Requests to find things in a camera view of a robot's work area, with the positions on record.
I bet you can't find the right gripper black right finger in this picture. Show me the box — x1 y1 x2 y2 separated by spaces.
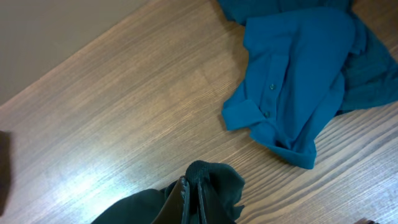
198 182 236 224

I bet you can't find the dark blue garment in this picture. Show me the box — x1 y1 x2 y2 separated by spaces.
218 0 354 26

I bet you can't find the blue polo shirt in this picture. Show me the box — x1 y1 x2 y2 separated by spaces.
222 7 397 169

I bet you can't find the black t-shirt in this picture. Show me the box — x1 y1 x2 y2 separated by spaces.
93 161 245 224

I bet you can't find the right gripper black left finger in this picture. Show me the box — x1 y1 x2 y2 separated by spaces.
152 176 190 224

